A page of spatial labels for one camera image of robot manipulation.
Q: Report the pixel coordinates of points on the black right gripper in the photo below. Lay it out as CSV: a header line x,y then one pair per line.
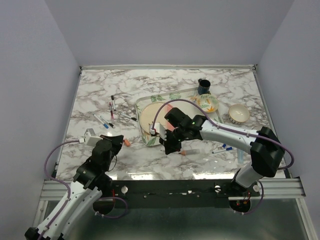
x,y
168,145

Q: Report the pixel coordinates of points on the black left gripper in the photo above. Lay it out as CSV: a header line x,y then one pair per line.
x,y
117,141

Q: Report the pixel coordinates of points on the orange highlighter cap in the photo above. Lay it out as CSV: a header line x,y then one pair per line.
x,y
126,143

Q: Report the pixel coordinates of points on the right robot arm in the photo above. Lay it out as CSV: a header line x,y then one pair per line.
x,y
262,146

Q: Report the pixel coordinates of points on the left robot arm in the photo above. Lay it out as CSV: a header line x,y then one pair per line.
x,y
89,184

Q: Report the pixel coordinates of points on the pink red pen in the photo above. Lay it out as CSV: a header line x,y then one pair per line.
x,y
111,111

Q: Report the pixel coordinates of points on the light blue highlighter pen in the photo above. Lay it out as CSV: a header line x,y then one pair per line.
x,y
240,156

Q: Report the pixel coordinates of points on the white marker black eraser cap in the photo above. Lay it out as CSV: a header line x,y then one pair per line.
x,y
109,123

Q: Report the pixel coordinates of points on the white marker black tip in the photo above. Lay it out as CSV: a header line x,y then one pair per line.
x,y
129,117

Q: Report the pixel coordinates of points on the cream and pink plate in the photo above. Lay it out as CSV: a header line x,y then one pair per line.
x,y
147,116

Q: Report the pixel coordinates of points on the floral serving tray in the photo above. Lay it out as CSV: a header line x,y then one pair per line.
x,y
184,100

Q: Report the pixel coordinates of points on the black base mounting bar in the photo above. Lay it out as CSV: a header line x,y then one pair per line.
x,y
164,194

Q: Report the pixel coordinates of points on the floral orange rimmed bowl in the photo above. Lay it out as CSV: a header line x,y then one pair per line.
x,y
207,102

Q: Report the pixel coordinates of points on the dark blue mug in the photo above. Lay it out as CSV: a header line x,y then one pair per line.
x,y
203,86

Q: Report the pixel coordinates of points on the white orange rimmed bowl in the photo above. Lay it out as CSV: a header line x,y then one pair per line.
x,y
238,114

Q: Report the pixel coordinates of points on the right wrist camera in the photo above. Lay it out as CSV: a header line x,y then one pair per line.
x,y
157,129

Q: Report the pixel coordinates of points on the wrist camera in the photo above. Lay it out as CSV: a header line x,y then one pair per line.
x,y
157,129
90,138

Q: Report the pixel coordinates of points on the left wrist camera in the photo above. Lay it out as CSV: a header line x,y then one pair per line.
x,y
90,138

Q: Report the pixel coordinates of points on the aluminium frame rail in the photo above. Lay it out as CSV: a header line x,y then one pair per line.
x,y
272,188

